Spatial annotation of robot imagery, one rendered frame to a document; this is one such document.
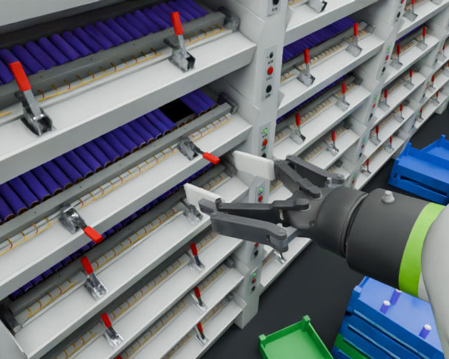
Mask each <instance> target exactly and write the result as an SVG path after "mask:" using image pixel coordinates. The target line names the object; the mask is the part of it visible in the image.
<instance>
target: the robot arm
mask: <svg viewBox="0 0 449 359"><path fill-rule="evenodd" d="M233 153H234V161H235V166H236V169H237V170H241V171H244V172H248V173H250V174H253V175H256V176H259V177H263V178H266V179H268V180H273V179H275V175H274V174H276V179H277V180H280V181H281V182H282V183H283V184H284V185H285V186H286V187H287V189H288V190H289V191H290V192H291V193H292V194H293V195H292V196H291V197H289V198H287V199H285V200H274V201H273V202H272V203H270V204H269V203H227V202H225V198H224V197H221V196H219V195H217V194H214V193H212V192H208V191H207V190H204V189H201V188H199V187H196V186H194V185H191V184H188V183H187V184H185V185H184V188H185V193H186V196H187V201H188V203H190V204H193V205H195V206H196V207H199V208H200V211H201V212H202V213H204V214H207V215H209V216H210V221H211V224H212V230H213V232H214V233H215V234H219V235H223V236H229V237H232V238H236V239H242V240H245V241H251V242H255V243H258V244H264V245H267V246H270V247H272V248H273V249H276V250H277V251H279V252H282V253H284V252H287V251H288V250H289V245H288V243H289V242H291V241H292V240H293V239H294V238H296V237H300V238H308V239H311V240H313V241H314V242H315V243H316V244H317V245H318V246H319V247H320V248H321V249H323V250H326V251H329V252H331V253H332V254H335V255H338V256H341V257H343V258H345V259H346V260H347V264H348V265H349V268H350V269H351V270H353V271H356V272H358V273H360V274H363V275H364V276H367V277H369V278H372V279H374V280H377V281H379V282H381V283H384V284H386V285H388V286H391V287H393V288H396V289H398V290H399V291H402V292H404V293H407V294H409V295H411V296H414V297H416V298H419V299H420V300H423V301H425V302H427V303H429V304H430V307H431V310H432V312H433V317H434V320H435V324H436V328H437V331H438V335H439V339H440V343H441V346H442V349H443V354H444V357H445V359H449V204H448V205H447V206H443V205H440V204H435V203H432V202H427V201H425V200H422V199H417V198H414V197H409V196H406V195H404V194H399V193H396V192H392V191H388V190H385V189H381V188H378V189H375V190H374V191H372V192H370V193H366V192H362V191H359V190H356V189H351V188H349V187H345V177H344V175H340V174H336V173H333V172H328V171H326V170H324V169H322V168H320V167H317V166H316V165H313V164H311V163H310V162H307V161H306V160H303V159H301V158H299V157H297V156H295V155H287V156H286V159H284V160H281V159H277V160H271V159H268V158H265V157H257V156H255V155H251V154H247V153H244V152H240V151H237V150H236V151H234V152H233ZM295 165H296V167H295ZM280 209H282V216H283V219H281V218H280V213H279V210H280ZM227 213H228V214H227Z"/></svg>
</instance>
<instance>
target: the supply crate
mask: <svg viewBox="0 0 449 359"><path fill-rule="evenodd" d="M394 291H395V288H393V287H391V286H388V285H386V284H384V283H381V282H379V281H377V280H374V279H372V278H369V277H367V276H365V277H364V279H363V280H362V282H361V283H360V284H359V285H358V286H356V287H355V288H354V289H353V292H352V294H351V298H350V301H349V304H348V305H349V306H350V307H352V308H353V309H355V310H357V311H358V312H359V313H361V314H363V315H364V316H365V317H367V318H369V319H370V320H372V321H373V322H374V323H376V324H378V325H379V326H381V327H382V328H384V329H386V330H387V331H388V332H390V333H392V334H393V335H394V336H396V337H397V338H399V339H401V340H402V341H404V342H405V343H407V344H409V345H410V346H411V347H413V348H415V349H416V350H417V351H419V352H420V353H422V354H424V355H425V356H427V357H428V358H430V359H445V357H444V354H443V349H442V346H441V343H440V339H439V335H438V331H437V328H436V324H435V320H434V317H433V312H432V310H431V307H430V304H429V303H427V302H425V301H423V300H420V299H419V298H416V297H414V296H411V295H409V294H407V293H404V292H401V294H400V296H399V298H398V300H397V302H396V304H395V305H393V304H391V303H390V306H389V308H388V310H387V312H386V314H384V313H382V312H381V311H380V309H381V306H382V304H383V302H384V301H389V302H390V299H391V297H392V295H393V292H394ZM425 324H428V325H430V327H431V330H430V333H429V334H428V335H427V337H426V339H423V338H421V337H420V336H419V333H420V332H421V330H422V328H423V326H424V325H425Z"/></svg>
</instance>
